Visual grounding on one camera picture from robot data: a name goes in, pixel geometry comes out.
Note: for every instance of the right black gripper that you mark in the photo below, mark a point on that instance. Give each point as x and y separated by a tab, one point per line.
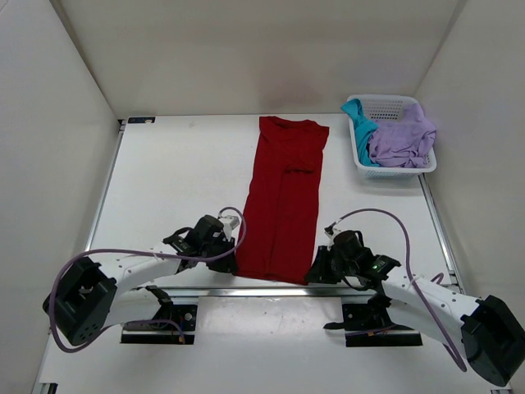
320	272

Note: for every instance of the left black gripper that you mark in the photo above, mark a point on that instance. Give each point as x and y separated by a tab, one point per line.
226	266

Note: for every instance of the red t-shirt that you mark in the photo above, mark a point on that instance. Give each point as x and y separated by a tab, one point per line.
281	209

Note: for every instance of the teal t-shirt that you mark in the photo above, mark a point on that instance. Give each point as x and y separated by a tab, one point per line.
363	130

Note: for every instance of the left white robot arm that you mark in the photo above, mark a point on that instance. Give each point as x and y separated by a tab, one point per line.
102	288

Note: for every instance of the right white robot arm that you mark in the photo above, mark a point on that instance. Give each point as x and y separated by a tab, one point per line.
484	333

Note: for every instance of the lavender t-shirt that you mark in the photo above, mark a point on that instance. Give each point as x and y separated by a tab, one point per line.
405	143

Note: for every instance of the white plastic laundry basket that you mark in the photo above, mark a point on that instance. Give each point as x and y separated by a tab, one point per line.
378	107

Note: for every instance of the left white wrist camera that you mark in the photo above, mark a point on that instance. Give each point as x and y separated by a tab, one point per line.
229	224

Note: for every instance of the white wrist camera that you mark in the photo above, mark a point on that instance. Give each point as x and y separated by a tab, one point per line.
331	232
229	224

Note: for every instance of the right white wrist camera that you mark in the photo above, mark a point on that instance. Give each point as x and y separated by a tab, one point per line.
331	232

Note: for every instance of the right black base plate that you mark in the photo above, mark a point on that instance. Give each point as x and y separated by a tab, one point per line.
366	324

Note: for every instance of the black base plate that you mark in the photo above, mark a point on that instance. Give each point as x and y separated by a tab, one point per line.
174	322
366	324

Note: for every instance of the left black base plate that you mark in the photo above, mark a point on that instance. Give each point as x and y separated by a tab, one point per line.
174	322

